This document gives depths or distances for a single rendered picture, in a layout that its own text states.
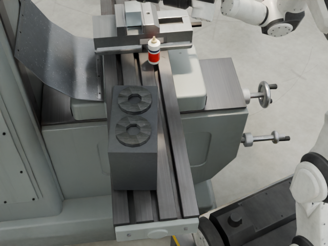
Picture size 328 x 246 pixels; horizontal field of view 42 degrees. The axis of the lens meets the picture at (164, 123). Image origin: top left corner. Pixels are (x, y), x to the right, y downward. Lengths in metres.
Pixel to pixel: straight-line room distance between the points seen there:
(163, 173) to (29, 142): 0.59
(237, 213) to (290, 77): 1.55
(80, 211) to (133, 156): 1.02
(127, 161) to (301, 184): 0.48
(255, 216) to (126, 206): 0.59
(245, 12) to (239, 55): 1.63
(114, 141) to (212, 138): 0.77
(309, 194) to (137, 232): 0.47
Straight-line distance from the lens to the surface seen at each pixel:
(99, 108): 1.52
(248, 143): 1.80
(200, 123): 1.65
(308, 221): 1.37
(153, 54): 1.44
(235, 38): 3.10
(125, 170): 1.08
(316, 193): 1.17
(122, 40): 1.49
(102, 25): 1.53
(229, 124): 1.69
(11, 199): 1.91
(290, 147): 2.54
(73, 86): 1.49
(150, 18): 1.48
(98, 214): 2.00
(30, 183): 1.79
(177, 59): 1.65
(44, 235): 2.07
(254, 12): 1.37
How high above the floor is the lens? 1.99
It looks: 52 degrees down
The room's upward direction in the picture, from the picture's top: 2 degrees clockwise
